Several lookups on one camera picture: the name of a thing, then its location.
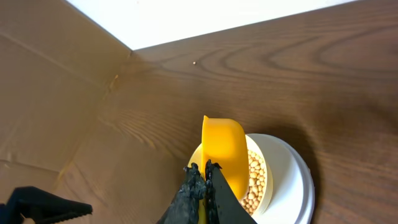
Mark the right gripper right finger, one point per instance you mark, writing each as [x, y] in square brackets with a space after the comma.
[221, 205]

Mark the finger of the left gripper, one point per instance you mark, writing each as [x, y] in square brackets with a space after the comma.
[40, 206]

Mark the white digital kitchen scale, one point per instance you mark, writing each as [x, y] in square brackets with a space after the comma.
[293, 193]

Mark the soybeans in bowl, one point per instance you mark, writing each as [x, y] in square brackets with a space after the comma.
[257, 182]

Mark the yellow measuring scoop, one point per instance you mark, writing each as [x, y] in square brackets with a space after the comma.
[223, 144]

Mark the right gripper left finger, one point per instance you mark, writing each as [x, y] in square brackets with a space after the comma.
[184, 207]

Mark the pale yellow plastic bowl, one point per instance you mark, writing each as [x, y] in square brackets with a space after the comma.
[269, 186]

